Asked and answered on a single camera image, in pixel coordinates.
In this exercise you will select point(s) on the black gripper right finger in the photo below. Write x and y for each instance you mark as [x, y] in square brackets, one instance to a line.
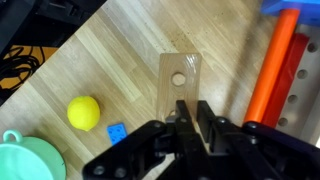
[253, 153]

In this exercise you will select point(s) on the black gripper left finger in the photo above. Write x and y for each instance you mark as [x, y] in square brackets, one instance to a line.
[160, 156]

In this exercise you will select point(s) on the wooden block with two holes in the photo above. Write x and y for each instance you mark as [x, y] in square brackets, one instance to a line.
[180, 66]

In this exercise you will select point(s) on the blue and wood toy tool box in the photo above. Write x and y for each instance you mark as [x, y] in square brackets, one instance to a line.
[276, 60]

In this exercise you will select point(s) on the blue toy brick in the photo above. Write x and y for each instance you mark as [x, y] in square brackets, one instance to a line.
[116, 133]

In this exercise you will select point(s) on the yellow lemon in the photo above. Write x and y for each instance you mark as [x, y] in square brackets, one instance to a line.
[83, 113]

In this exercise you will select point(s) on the mint green bowl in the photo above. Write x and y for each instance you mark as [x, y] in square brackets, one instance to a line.
[30, 160]

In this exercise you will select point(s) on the black equipment cart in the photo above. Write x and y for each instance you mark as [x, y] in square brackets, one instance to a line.
[66, 16]

